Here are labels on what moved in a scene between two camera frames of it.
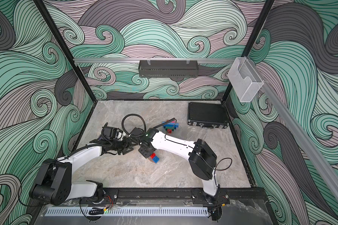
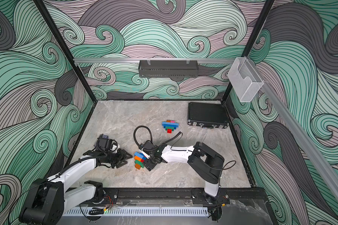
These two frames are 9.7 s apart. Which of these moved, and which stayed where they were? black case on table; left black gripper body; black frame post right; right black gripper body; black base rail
Moved: right black gripper body; left black gripper body
Stayed: black frame post right; black base rail; black case on table
